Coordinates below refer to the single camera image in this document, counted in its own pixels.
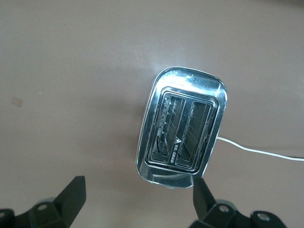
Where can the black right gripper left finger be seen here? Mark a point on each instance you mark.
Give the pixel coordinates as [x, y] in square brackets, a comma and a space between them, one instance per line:
[69, 199]

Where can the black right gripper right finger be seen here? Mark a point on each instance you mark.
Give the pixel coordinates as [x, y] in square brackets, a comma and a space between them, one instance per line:
[206, 204]

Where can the chrome and beige toaster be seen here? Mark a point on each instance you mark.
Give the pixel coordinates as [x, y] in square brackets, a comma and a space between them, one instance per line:
[152, 107]

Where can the small brown tape patch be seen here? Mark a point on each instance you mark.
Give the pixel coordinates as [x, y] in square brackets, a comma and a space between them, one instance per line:
[17, 101]

